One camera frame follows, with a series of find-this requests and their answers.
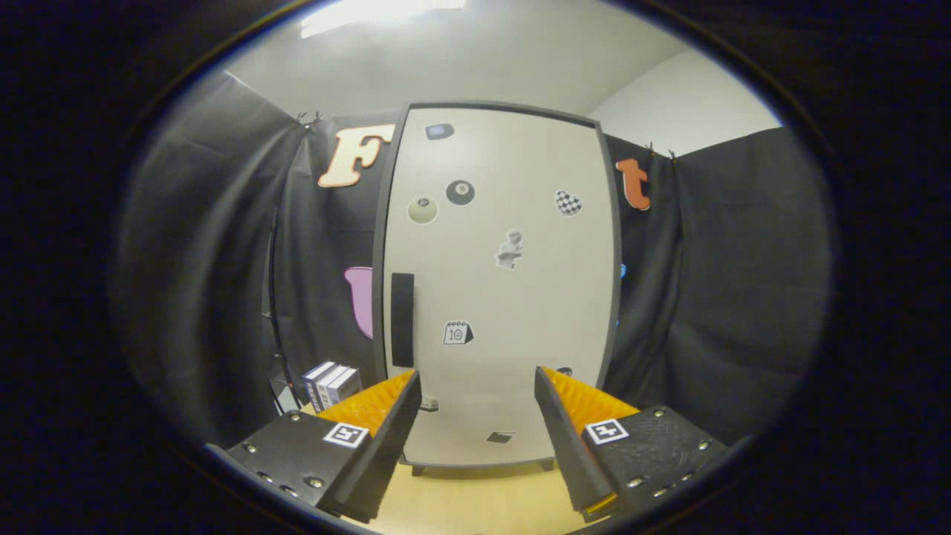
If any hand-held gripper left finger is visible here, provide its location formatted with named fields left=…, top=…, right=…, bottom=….
left=207, top=369, right=423, bottom=523

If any white spine book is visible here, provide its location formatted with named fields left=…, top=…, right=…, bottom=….
left=316, top=364, right=348, bottom=408

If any grey cabinet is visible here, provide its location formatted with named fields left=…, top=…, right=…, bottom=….
left=369, top=102, right=623, bottom=476

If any dark blue book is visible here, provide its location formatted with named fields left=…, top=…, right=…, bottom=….
left=302, top=361, right=335, bottom=412

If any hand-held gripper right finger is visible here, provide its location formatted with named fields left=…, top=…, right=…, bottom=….
left=533, top=366, right=733, bottom=521

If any black backdrop cloth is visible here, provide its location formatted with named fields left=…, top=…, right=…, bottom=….
left=111, top=71, right=833, bottom=447

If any black door handle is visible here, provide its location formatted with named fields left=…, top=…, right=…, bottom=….
left=390, top=273, right=415, bottom=369

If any black stand pole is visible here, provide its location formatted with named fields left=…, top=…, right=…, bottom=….
left=264, top=208, right=305, bottom=413

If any white cabinet door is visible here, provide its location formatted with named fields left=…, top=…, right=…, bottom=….
left=383, top=108, right=617, bottom=467

